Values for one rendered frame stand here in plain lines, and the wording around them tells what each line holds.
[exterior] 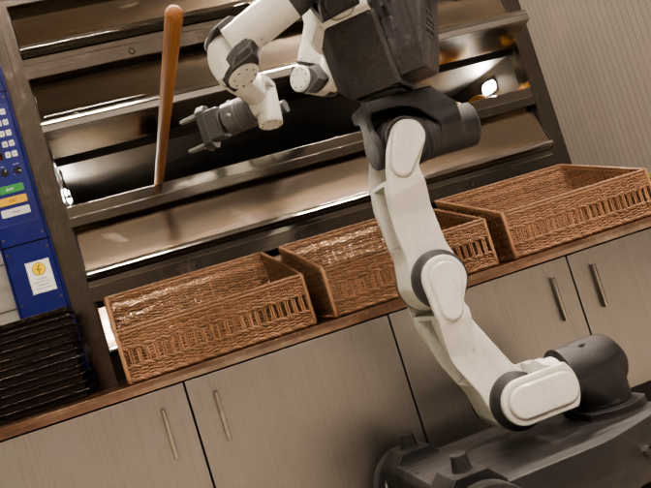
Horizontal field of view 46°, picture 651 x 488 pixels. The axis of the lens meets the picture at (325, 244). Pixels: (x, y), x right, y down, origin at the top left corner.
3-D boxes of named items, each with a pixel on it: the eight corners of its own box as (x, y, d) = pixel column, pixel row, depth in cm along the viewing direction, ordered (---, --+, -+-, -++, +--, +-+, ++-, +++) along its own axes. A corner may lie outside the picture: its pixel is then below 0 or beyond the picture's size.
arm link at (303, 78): (332, 110, 233) (378, 55, 221) (303, 106, 223) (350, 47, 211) (313, 84, 237) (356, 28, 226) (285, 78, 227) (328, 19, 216)
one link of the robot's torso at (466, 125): (467, 151, 202) (447, 88, 203) (488, 139, 190) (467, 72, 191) (371, 178, 195) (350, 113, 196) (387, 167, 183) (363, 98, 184)
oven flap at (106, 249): (88, 281, 254) (74, 230, 261) (550, 148, 299) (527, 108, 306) (86, 276, 250) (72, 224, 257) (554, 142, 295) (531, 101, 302)
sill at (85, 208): (70, 221, 261) (67, 210, 261) (525, 100, 306) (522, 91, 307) (69, 219, 255) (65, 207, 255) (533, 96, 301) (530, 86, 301)
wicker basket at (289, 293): (125, 378, 251) (101, 297, 252) (286, 326, 267) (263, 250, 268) (126, 386, 204) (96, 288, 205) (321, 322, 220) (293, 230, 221)
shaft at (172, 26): (186, 17, 124) (180, 0, 124) (168, 21, 123) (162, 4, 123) (163, 195, 290) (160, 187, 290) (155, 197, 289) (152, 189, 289)
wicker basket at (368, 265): (297, 322, 266) (274, 247, 267) (441, 276, 282) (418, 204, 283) (334, 319, 220) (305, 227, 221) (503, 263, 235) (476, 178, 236)
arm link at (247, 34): (217, 75, 170) (296, 10, 167) (190, 35, 174) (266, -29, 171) (238, 94, 181) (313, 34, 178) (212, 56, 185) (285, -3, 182)
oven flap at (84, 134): (43, 133, 242) (53, 159, 261) (530, 18, 287) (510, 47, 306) (41, 126, 243) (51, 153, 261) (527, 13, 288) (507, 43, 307)
